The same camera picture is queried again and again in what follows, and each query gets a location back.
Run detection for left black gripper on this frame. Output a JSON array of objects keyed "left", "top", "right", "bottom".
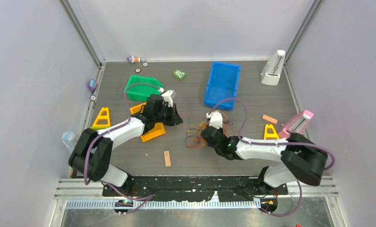
[{"left": 154, "top": 103, "right": 182, "bottom": 126}]

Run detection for coloured cable bundle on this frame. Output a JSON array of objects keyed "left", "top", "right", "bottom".
[{"left": 179, "top": 109, "right": 236, "bottom": 150}]

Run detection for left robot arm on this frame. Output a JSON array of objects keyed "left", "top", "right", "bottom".
[{"left": 68, "top": 90, "right": 183, "bottom": 196}]

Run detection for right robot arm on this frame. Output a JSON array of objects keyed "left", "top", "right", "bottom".
[{"left": 201, "top": 126, "right": 329, "bottom": 194}]

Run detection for orange plastic bin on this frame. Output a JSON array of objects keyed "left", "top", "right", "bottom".
[{"left": 130, "top": 102, "right": 166, "bottom": 142}]

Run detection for green number tile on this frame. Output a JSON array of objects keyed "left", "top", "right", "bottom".
[{"left": 173, "top": 70, "right": 187, "bottom": 80}]

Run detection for green plastic bin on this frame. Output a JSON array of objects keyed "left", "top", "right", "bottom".
[{"left": 125, "top": 75, "right": 163, "bottom": 102}]

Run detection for yellow triangle block right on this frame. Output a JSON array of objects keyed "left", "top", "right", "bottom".
[{"left": 264, "top": 124, "right": 280, "bottom": 140}]

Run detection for yellow triangle block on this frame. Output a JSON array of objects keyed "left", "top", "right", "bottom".
[
  {"left": 90, "top": 107, "right": 111, "bottom": 131},
  {"left": 264, "top": 124, "right": 280, "bottom": 140}
]

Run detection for small pink wooden block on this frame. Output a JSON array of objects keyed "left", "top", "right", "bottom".
[{"left": 262, "top": 114, "right": 278, "bottom": 124}]

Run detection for blue plastic bin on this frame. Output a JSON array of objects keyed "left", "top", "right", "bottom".
[{"left": 204, "top": 61, "right": 241, "bottom": 111}]

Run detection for yellow triangle block left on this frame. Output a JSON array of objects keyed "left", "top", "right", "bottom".
[{"left": 90, "top": 107, "right": 111, "bottom": 131}]

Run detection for small toy figure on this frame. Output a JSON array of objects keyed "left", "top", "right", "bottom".
[{"left": 126, "top": 55, "right": 141, "bottom": 63}]

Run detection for pink metronome box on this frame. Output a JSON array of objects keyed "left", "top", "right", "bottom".
[{"left": 278, "top": 110, "right": 314, "bottom": 139}]

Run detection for white metronome box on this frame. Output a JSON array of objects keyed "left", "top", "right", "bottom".
[{"left": 261, "top": 50, "right": 286, "bottom": 86}]

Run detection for purple round toy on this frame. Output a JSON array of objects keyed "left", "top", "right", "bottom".
[{"left": 87, "top": 79, "right": 98, "bottom": 92}]

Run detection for clear plastic bottle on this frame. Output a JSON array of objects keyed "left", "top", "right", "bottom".
[{"left": 62, "top": 131, "right": 80, "bottom": 154}]

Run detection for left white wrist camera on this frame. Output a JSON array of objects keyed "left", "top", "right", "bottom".
[{"left": 161, "top": 90, "right": 176, "bottom": 107}]

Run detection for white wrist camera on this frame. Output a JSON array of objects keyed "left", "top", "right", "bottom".
[
  {"left": 161, "top": 90, "right": 176, "bottom": 107},
  {"left": 206, "top": 111, "right": 223, "bottom": 129}
]

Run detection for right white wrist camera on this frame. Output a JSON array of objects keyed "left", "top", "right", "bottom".
[{"left": 206, "top": 111, "right": 223, "bottom": 129}]

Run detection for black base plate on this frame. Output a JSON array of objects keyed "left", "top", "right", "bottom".
[{"left": 103, "top": 175, "right": 288, "bottom": 202}]

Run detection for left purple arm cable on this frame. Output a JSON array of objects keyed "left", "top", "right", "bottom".
[{"left": 83, "top": 82, "right": 163, "bottom": 215}]

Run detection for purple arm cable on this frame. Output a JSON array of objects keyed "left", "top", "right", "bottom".
[
  {"left": 208, "top": 97, "right": 336, "bottom": 218},
  {"left": 83, "top": 82, "right": 163, "bottom": 215}
]

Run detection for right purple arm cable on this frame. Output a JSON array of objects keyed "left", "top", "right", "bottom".
[{"left": 208, "top": 97, "right": 336, "bottom": 218}]

